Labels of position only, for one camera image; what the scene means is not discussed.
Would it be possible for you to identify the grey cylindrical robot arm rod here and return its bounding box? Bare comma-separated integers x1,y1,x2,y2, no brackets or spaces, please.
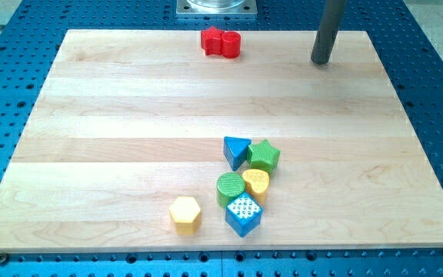
311,0,348,65

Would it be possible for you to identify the blue triangle block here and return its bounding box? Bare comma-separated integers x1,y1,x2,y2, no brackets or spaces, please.
223,136,251,171

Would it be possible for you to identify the green star block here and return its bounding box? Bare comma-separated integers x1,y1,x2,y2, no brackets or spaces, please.
247,139,281,174

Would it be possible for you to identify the green cylinder block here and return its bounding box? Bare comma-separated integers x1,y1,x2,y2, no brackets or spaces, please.
216,172,245,208

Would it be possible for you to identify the yellow heart block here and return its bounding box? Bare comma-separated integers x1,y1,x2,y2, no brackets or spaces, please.
241,169,270,205

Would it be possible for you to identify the blue cube block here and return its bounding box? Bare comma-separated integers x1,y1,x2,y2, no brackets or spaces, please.
225,192,264,237

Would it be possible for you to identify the light wooden board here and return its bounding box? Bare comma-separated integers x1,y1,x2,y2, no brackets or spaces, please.
0,30,443,253

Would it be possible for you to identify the yellow hexagon block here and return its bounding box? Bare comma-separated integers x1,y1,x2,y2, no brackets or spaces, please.
168,196,202,235

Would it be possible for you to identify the red cylinder block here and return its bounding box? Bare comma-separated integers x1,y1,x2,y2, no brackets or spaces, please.
221,31,241,58

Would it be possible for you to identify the red star block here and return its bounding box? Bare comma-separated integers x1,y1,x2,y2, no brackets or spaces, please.
201,26,224,55

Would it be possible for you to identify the blue perforated metal table plate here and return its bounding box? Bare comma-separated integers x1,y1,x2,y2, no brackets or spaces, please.
0,1,443,276

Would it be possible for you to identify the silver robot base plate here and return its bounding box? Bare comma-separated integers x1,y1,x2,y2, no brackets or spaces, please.
175,0,258,18

